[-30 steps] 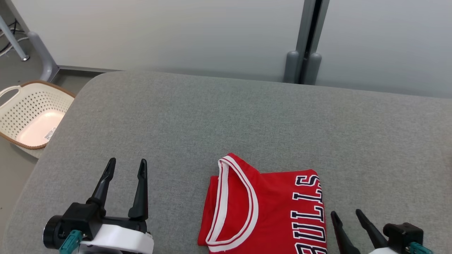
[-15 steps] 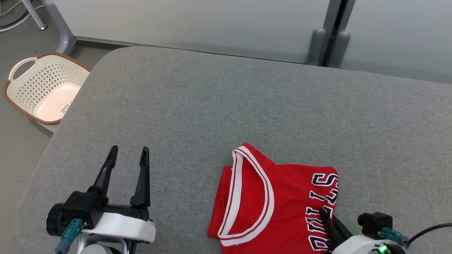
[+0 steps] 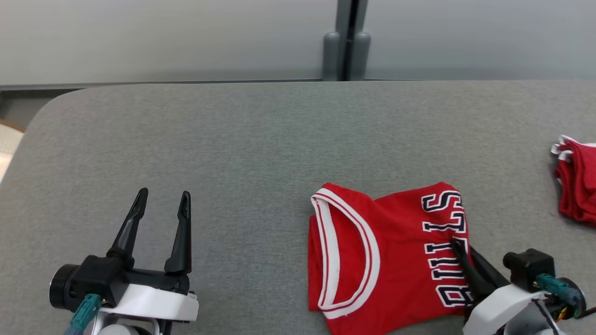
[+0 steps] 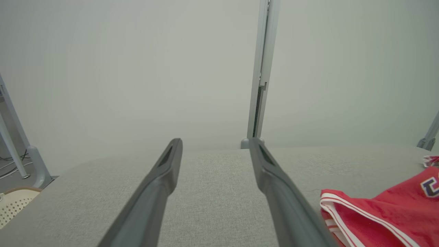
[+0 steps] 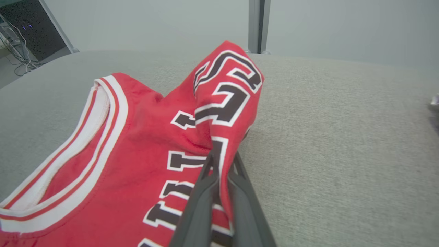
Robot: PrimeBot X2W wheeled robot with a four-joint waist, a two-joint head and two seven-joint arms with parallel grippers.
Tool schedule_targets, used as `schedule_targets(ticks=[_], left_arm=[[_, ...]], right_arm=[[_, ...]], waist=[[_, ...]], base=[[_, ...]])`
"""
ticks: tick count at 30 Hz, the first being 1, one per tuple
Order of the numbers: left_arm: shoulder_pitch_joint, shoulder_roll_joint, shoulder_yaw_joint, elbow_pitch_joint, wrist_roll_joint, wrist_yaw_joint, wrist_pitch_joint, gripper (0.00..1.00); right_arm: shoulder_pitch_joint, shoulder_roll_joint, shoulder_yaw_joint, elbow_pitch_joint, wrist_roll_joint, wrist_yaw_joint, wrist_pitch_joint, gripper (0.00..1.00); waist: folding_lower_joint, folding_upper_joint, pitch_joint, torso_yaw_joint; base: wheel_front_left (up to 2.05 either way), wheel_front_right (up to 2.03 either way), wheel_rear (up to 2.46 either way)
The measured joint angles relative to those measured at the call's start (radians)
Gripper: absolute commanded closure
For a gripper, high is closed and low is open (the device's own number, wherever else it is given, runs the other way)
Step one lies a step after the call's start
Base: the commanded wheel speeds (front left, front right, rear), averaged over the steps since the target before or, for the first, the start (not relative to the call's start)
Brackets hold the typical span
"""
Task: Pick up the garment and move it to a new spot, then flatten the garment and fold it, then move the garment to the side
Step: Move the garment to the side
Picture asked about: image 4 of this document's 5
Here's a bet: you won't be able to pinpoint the cream perforated laundry basket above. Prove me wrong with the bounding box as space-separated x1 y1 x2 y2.
0 187 43 230

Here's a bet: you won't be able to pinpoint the dark floor cables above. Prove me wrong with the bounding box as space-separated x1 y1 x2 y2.
0 149 32 179

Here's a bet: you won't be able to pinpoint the grey slanted metal support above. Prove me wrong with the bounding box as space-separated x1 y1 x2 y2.
417 110 439 152

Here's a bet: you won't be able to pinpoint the thin grey pole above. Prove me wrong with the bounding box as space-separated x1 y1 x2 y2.
0 113 31 180

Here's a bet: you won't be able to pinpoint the grey corner partition post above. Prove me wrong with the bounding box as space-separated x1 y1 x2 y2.
0 74 53 188

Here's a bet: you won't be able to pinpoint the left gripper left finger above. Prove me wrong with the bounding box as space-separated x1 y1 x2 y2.
98 138 183 247

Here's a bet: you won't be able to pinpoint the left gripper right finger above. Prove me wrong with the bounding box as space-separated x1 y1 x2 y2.
249 137 339 247

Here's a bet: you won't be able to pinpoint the grey double partition post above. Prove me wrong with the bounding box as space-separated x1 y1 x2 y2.
240 0 280 150

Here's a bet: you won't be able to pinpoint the red white basketball jersey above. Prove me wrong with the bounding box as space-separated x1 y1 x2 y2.
320 167 439 247

